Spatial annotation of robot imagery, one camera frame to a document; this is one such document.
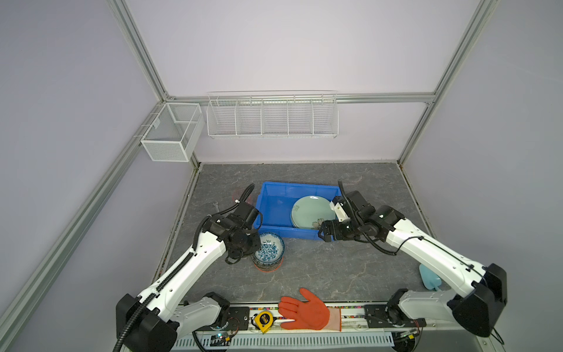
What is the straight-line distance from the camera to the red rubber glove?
2.42 feet

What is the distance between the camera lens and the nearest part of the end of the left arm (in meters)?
0.53

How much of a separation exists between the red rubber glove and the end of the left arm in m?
0.26
